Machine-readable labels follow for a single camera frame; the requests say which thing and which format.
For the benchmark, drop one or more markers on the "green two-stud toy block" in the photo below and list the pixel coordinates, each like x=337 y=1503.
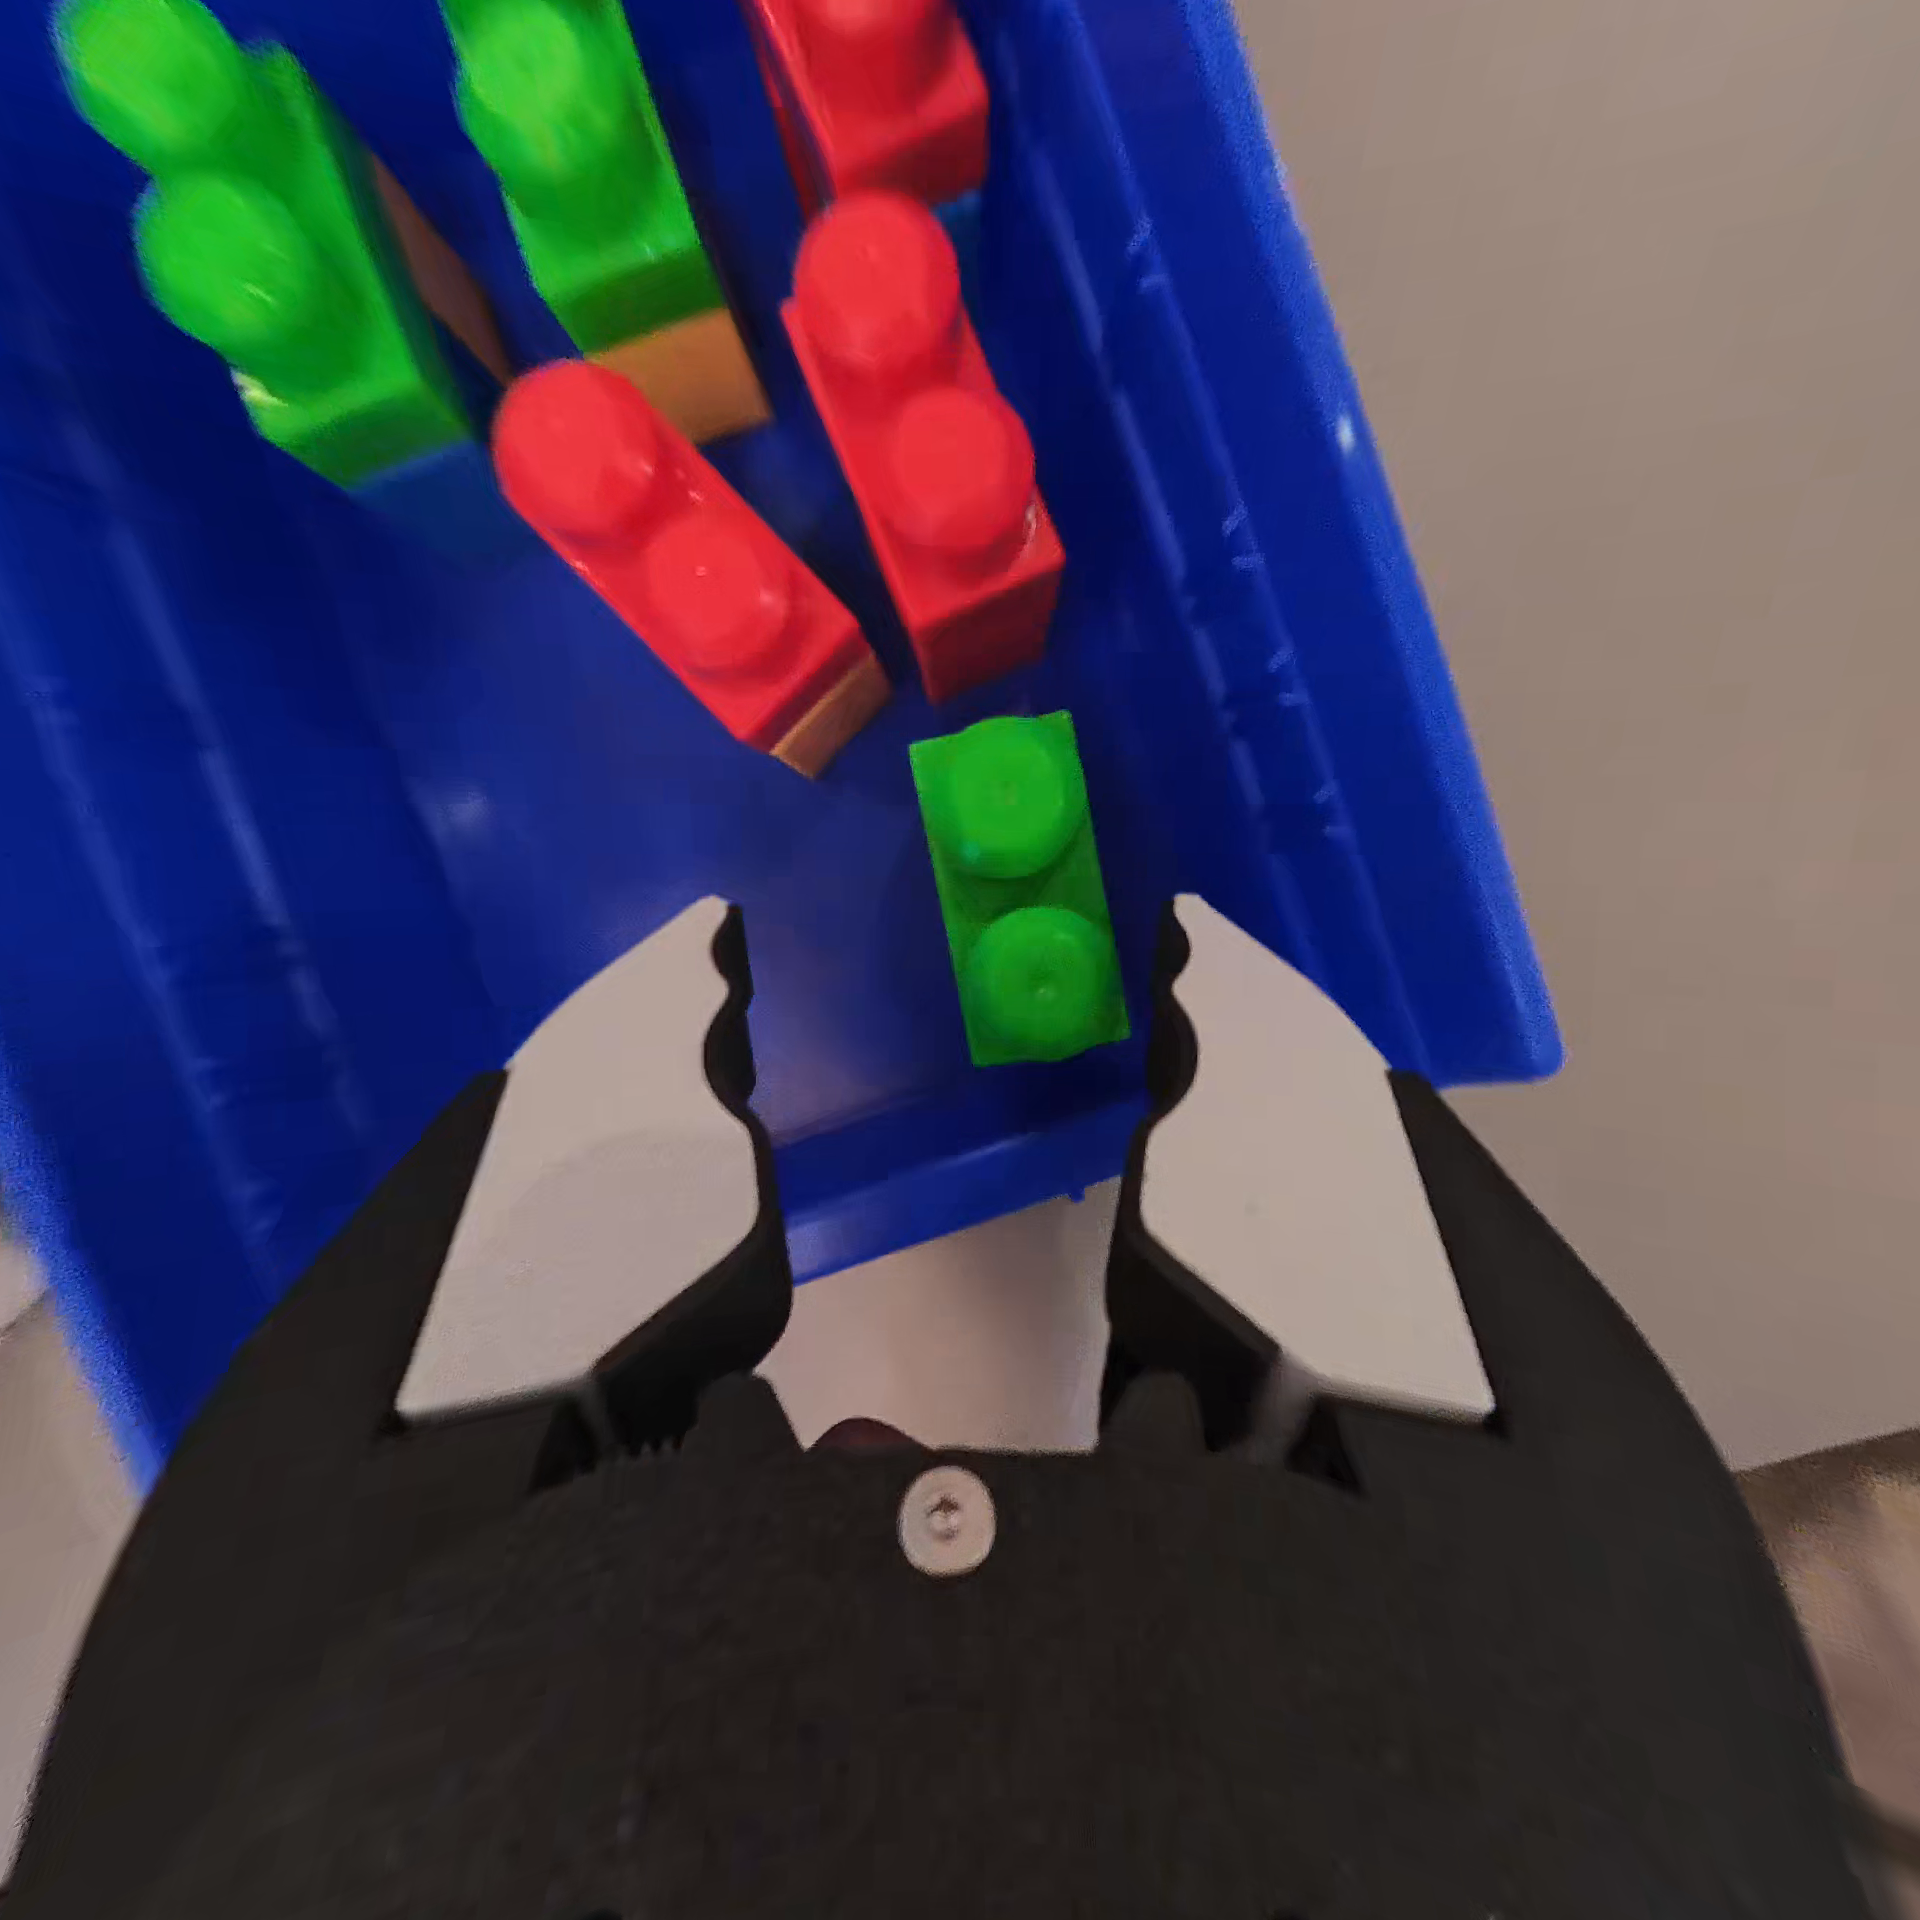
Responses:
x=1022 y=871

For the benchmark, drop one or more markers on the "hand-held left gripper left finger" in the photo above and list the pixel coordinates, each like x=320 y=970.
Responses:
x=572 y=1232

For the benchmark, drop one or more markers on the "cluster of toy blocks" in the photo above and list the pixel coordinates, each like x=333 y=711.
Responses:
x=663 y=540

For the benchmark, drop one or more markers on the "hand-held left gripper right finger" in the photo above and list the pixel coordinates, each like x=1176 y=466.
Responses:
x=1321 y=1232

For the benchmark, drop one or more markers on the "blue plastic bin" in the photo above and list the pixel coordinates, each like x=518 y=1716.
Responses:
x=1258 y=602

